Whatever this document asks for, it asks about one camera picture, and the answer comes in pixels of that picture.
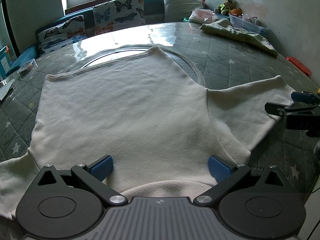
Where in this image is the cream white sweater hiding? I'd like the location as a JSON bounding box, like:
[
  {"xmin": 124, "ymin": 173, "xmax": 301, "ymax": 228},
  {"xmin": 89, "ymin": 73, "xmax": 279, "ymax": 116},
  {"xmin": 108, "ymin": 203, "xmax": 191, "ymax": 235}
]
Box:
[{"xmin": 1, "ymin": 46, "xmax": 292, "ymax": 220}]

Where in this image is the red small box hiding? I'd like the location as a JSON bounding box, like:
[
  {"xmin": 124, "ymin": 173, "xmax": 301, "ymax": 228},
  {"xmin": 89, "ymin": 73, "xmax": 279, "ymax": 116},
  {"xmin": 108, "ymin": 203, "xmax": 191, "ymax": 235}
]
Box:
[{"xmin": 286, "ymin": 57, "xmax": 312, "ymax": 78}]

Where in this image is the green quilted star tablecloth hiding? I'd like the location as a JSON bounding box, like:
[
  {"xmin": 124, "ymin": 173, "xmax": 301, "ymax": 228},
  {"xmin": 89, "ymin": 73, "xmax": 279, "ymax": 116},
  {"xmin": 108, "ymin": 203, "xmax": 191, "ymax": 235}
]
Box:
[{"xmin": 1, "ymin": 22, "xmax": 319, "ymax": 197}]

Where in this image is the clear plastic storage box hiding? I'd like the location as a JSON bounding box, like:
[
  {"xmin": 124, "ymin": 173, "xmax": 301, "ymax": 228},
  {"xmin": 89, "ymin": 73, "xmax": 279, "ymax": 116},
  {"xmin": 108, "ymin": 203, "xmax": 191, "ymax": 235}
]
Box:
[{"xmin": 229, "ymin": 15, "xmax": 269, "ymax": 37}]

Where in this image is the plush toy bear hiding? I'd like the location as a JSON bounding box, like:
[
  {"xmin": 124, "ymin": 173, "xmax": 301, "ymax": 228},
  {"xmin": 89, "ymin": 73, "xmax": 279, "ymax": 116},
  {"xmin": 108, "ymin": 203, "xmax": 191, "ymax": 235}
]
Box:
[{"xmin": 214, "ymin": 0, "xmax": 243, "ymax": 16}]

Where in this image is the pink folded garment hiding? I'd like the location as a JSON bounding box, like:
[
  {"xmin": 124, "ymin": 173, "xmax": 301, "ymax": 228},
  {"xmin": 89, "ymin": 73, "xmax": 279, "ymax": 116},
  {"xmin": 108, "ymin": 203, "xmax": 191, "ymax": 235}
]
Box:
[{"xmin": 189, "ymin": 8, "xmax": 219, "ymax": 24}]

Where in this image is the small clear card box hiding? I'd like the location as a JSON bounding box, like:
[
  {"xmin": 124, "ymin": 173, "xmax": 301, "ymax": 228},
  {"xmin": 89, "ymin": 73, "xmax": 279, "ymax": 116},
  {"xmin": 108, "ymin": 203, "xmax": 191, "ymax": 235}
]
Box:
[{"xmin": 17, "ymin": 59, "xmax": 38, "ymax": 76}]

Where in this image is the grey plain cushion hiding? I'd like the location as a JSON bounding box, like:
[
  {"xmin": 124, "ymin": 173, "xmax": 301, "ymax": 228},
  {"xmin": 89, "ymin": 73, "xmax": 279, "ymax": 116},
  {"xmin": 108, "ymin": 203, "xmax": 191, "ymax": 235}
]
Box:
[{"xmin": 164, "ymin": 0, "xmax": 203, "ymax": 22}]

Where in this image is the butterfly pillow lying low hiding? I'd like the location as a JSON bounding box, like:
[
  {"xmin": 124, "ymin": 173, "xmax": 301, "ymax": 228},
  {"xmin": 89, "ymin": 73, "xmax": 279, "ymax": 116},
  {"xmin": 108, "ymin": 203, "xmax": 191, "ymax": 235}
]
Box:
[{"xmin": 37, "ymin": 15, "xmax": 87, "ymax": 55}]

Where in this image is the teal sofa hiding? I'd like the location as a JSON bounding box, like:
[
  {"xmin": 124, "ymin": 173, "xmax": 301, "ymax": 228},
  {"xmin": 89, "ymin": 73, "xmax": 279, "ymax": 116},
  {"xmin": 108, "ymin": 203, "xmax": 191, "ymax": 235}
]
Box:
[{"xmin": 7, "ymin": 0, "xmax": 164, "ymax": 75}]

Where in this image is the butterfly pillow near window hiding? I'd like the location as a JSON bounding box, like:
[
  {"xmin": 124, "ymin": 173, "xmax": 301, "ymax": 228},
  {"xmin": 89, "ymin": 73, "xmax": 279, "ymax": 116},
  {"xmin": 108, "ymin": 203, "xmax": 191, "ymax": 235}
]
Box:
[{"xmin": 93, "ymin": 0, "xmax": 145, "ymax": 35}]

